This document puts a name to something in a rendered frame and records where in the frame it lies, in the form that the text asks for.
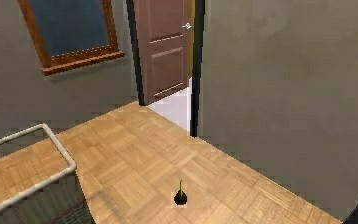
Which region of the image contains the black door frame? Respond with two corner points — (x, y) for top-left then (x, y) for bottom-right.
(125, 0), (206, 138)

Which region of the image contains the brown panelled room door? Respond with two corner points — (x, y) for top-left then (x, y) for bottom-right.
(133, 0), (195, 106)

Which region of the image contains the brown framed window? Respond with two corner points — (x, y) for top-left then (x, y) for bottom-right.
(16, 0), (126, 76)

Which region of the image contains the white rimmed laundry basket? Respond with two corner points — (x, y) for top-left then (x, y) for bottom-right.
(0, 123), (96, 224)

